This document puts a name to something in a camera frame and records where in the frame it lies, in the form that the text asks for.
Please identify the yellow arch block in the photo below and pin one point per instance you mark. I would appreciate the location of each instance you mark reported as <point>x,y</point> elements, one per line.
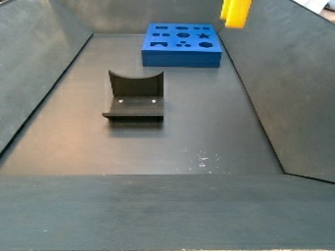
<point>235,12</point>

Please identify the blue shape sorter board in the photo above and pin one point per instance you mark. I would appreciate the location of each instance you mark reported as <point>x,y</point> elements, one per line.
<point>181,45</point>

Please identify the black curved holder stand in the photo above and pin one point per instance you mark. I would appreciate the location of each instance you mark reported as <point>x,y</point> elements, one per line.
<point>137,96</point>

